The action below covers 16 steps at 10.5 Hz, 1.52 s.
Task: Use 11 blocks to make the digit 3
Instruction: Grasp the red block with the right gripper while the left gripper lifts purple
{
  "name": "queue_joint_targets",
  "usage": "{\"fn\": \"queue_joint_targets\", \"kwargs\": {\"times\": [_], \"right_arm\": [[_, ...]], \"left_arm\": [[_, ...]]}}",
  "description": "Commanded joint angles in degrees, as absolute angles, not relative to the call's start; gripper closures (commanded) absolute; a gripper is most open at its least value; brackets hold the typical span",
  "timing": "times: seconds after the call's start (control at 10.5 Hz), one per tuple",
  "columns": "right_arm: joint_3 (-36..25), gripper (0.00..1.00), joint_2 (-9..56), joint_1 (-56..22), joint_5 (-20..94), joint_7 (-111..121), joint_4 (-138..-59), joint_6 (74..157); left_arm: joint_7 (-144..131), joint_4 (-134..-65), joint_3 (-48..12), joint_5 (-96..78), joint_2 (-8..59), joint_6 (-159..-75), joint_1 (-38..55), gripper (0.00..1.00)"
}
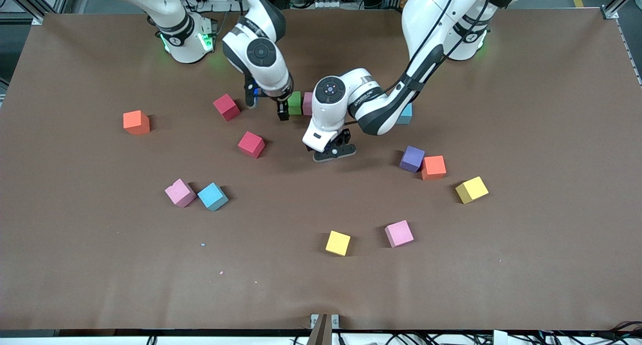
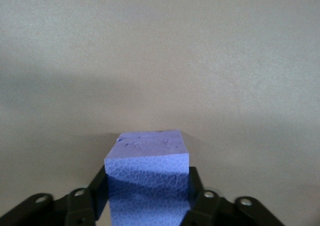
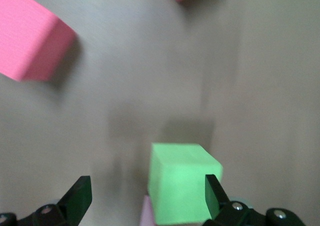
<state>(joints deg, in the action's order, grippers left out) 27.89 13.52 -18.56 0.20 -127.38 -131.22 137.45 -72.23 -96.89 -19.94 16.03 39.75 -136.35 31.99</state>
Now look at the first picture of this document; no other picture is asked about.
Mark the orange foam block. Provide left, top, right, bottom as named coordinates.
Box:
left=421, top=155, right=447, bottom=181
left=123, top=110, right=151, bottom=135

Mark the red foam block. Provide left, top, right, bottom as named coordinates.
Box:
left=237, top=131, right=266, bottom=159
left=213, top=93, right=241, bottom=122

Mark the purple foam block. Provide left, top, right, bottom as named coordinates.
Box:
left=399, top=145, right=426, bottom=174

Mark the metal table edge bracket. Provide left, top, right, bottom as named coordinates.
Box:
left=310, top=313, right=340, bottom=345

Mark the pink foam block chipped corner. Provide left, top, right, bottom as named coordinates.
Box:
left=165, top=179, right=197, bottom=209

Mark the yellow foam block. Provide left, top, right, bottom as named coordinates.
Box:
left=455, top=176, right=490, bottom=205
left=325, top=230, right=352, bottom=257

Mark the brown paper table cover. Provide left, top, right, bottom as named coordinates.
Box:
left=0, top=8, right=642, bottom=331

